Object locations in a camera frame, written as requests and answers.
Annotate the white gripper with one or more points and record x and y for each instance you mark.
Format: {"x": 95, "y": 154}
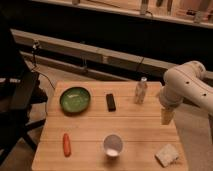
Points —
{"x": 168, "y": 99}

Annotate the clear plastic bottle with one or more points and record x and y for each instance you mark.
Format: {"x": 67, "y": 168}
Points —
{"x": 140, "y": 90}

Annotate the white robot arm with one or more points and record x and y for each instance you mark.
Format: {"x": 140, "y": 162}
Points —
{"x": 185, "y": 81}

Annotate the beige sponge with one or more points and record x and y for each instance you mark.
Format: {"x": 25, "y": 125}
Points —
{"x": 167, "y": 155}

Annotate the black rectangular block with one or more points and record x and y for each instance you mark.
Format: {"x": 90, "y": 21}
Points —
{"x": 110, "y": 102}

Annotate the clear plastic cup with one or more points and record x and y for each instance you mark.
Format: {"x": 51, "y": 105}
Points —
{"x": 113, "y": 145}

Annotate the wooden table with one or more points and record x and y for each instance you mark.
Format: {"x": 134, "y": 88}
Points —
{"x": 139, "y": 127}

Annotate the green bowl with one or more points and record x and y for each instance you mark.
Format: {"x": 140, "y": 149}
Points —
{"x": 75, "y": 100}

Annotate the orange carrot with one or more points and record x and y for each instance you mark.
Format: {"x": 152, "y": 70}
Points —
{"x": 66, "y": 145}

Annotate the black office chair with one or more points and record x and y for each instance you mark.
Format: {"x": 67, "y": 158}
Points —
{"x": 18, "y": 92}

